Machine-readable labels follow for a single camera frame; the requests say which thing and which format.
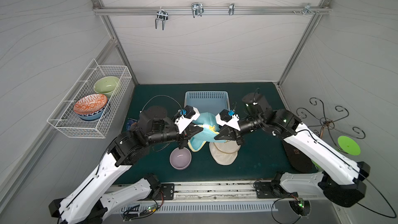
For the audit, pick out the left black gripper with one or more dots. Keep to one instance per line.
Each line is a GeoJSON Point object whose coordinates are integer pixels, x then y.
{"type": "Point", "coordinates": [183, 132]}

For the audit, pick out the teal mesh laundry bag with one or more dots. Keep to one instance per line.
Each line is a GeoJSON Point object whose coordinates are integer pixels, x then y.
{"type": "Point", "coordinates": [207, 121]}

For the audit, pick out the cream mesh laundry bag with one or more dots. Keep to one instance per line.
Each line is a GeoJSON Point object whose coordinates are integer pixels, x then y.
{"type": "Point", "coordinates": [224, 153]}

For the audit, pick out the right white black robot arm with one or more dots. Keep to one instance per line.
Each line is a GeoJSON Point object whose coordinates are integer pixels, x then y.
{"type": "Point", "coordinates": [342, 179]}

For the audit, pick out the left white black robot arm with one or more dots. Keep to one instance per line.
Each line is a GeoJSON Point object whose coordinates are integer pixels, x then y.
{"type": "Point", "coordinates": [89, 203]}

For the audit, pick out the blue snack bag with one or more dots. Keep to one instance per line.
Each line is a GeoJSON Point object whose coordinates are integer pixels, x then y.
{"type": "Point", "coordinates": [130, 122]}

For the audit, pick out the lilac ceramic bowl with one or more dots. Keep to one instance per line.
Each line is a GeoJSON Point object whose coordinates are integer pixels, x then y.
{"type": "Point", "coordinates": [180, 159]}

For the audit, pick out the light blue plastic basket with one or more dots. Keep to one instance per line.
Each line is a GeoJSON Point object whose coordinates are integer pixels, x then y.
{"type": "Point", "coordinates": [208, 101]}

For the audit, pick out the dark green table mat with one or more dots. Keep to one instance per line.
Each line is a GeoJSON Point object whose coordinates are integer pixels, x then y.
{"type": "Point", "coordinates": [261, 156]}

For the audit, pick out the green ceramic bowl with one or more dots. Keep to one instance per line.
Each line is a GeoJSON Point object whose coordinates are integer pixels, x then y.
{"type": "Point", "coordinates": [107, 86]}

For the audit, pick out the blue bowl under orange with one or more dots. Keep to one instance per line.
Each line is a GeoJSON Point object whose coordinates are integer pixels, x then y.
{"type": "Point", "coordinates": [92, 116]}

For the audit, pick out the black scrolled metal stand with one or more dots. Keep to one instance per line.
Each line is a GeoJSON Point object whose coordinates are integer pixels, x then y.
{"type": "Point", "coordinates": [328, 126]}

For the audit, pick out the orange patterned bowl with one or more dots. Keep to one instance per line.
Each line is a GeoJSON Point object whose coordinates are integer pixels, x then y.
{"type": "Point", "coordinates": [90, 104]}

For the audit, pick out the left double metal hook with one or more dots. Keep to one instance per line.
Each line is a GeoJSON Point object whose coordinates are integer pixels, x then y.
{"type": "Point", "coordinates": [161, 17]}

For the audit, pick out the middle metal hook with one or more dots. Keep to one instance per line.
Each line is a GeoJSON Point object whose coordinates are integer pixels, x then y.
{"type": "Point", "coordinates": [197, 9]}

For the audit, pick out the green round disc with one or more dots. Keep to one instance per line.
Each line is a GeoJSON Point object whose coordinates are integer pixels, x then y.
{"type": "Point", "coordinates": [348, 145]}

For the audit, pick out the small metal hook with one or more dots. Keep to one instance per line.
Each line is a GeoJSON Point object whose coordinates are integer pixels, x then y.
{"type": "Point", "coordinates": [231, 9]}

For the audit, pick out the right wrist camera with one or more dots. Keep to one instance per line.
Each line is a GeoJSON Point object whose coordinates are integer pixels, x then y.
{"type": "Point", "coordinates": [228, 118]}

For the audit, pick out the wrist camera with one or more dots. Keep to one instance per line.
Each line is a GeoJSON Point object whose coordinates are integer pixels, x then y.
{"type": "Point", "coordinates": [188, 115]}
{"type": "Point", "coordinates": [228, 118]}

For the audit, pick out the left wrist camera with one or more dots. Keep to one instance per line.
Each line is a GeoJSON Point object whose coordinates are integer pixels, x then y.
{"type": "Point", "coordinates": [188, 115]}

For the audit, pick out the aluminium front rail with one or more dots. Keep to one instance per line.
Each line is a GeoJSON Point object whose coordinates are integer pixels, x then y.
{"type": "Point", "coordinates": [214, 191]}

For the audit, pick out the aluminium rail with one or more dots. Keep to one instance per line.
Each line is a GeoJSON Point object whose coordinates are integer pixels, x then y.
{"type": "Point", "coordinates": [214, 191]}
{"type": "Point", "coordinates": [214, 11]}

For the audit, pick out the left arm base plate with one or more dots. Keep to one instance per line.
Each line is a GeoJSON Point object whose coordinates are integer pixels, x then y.
{"type": "Point", "coordinates": [165, 192]}

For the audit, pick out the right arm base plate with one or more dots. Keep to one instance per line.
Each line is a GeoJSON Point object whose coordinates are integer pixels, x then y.
{"type": "Point", "coordinates": [269, 190]}

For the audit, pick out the white slotted cable duct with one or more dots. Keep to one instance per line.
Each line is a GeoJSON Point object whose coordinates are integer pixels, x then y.
{"type": "Point", "coordinates": [218, 207]}

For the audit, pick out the white wire wall basket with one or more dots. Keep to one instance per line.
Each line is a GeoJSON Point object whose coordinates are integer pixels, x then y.
{"type": "Point", "coordinates": [66, 120]}

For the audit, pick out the right metal hook bracket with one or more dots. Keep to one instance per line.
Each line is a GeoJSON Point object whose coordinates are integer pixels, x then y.
{"type": "Point", "coordinates": [306, 11]}

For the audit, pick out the aluminium top rail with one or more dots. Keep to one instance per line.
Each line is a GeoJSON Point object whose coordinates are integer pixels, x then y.
{"type": "Point", "coordinates": [214, 11]}

